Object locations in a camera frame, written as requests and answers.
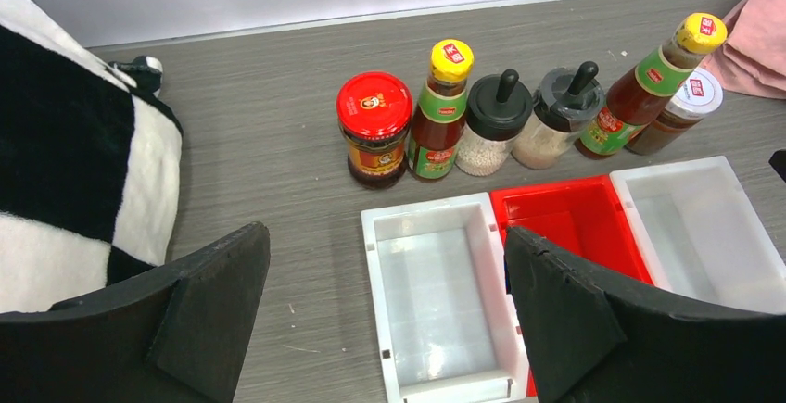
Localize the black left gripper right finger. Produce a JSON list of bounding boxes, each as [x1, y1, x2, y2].
[[504, 227, 785, 402]]

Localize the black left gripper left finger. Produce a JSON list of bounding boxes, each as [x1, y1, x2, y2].
[[1, 222, 271, 402]]

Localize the yellow cap sauce bottle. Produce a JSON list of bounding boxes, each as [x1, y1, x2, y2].
[[407, 39, 475, 182], [575, 12, 728, 159]]

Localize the white lid brown sauce jar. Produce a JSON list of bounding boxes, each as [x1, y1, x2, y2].
[[625, 68, 724, 156]]

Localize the red lid chili sauce jar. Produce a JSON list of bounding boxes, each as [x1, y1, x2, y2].
[[336, 71, 413, 189]]

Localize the red plastic bin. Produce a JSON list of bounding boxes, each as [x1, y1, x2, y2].
[[488, 174, 654, 398]]

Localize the right white plastic bin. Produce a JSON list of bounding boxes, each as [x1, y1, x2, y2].
[[610, 156, 785, 314]]

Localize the white plastic bin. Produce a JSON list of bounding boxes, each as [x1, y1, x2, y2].
[[610, 156, 785, 314], [361, 193, 529, 402]]

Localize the left white plastic bin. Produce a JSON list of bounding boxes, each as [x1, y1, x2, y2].
[[361, 193, 529, 402]]

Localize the black white checkered blanket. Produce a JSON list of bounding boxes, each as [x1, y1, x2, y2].
[[1, 0, 184, 312]]

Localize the grey lid seasoning jar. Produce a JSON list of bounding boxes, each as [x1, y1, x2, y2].
[[512, 61, 605, 170]]

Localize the black lid white seasoning jar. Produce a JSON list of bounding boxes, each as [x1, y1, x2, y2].
[[455, 69, 533, 177]]

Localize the pink cloth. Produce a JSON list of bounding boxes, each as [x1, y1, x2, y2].
[[702, 0, 785, 100]]

